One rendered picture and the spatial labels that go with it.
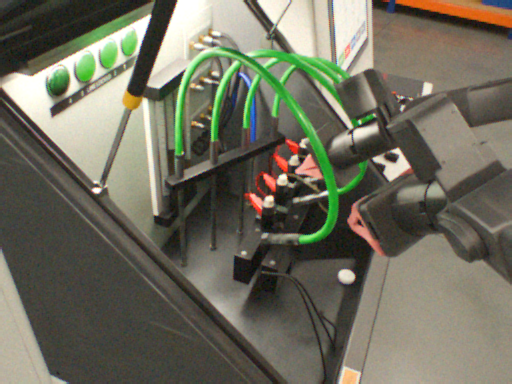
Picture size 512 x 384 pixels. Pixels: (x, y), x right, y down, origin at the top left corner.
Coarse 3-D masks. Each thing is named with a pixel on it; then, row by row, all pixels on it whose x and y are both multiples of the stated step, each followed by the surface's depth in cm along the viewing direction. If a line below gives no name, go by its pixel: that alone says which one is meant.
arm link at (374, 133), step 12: (384, 108) 70; (372, 120) 71; (384, 120) 70; (360, 132) 71; (372, 132) 70; (384, 132) 69; (360, 144) 71; (372, 144) 70; (384, 144) 69; (372, 156) 72
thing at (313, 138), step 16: (224, 48) 71; (192, 64) 78; (256, 64) 68; (272, 80) 67; (288, 96) 66; (176, 112) 88; (176, 128) 90; (304, 128) 66; (176, 144) 93; (320, 144) 66; (320, 160) 66; (336, 192) 67; (336, 208) 68; (304, 240) 76
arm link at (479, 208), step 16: (480, 192) 35; (496, 192) 34; (464, 208) 34; (480, 208) 34; (496, 208) 33; (480, 224) 32; (496, 224) 32; (496, 240) 32; (496, 256) 33; (496, 272) 35
